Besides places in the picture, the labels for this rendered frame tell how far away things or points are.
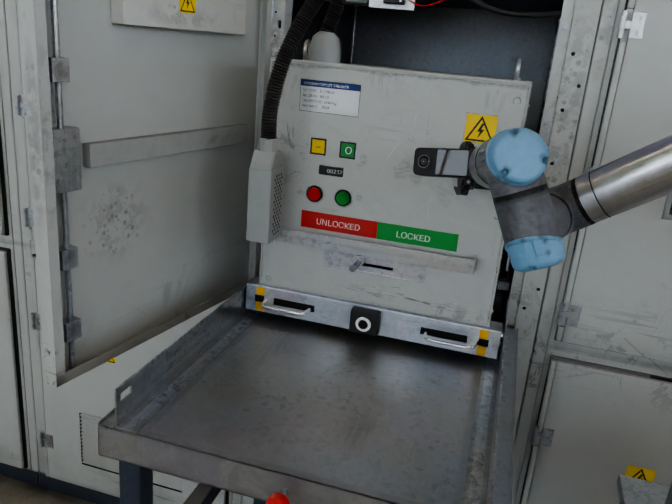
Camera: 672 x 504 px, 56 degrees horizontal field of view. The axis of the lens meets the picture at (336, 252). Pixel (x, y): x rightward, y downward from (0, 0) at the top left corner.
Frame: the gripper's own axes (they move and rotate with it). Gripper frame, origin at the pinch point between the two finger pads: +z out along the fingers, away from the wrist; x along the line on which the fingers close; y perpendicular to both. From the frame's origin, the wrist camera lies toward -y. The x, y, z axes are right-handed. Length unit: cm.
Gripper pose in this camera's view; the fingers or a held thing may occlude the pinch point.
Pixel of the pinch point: (454, 172)
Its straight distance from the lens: 119.6
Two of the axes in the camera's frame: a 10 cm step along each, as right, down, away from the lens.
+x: 0.9, -9.9, -0.6
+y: 10.0, 0.9, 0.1
